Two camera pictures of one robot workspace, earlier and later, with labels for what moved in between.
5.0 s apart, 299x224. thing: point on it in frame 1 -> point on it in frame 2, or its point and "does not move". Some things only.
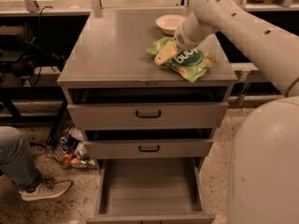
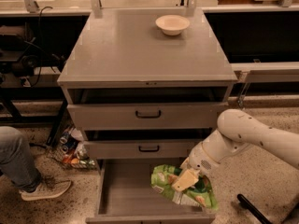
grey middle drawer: x=149 y=144 does not move
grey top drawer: x=145 y=109 does not move
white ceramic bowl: x=168 y=23 does not move
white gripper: x=183 y=40 -> x=198 y=160
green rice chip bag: x=192 y=63 -> x=201 y=193
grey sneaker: x=46 y=188 does not move
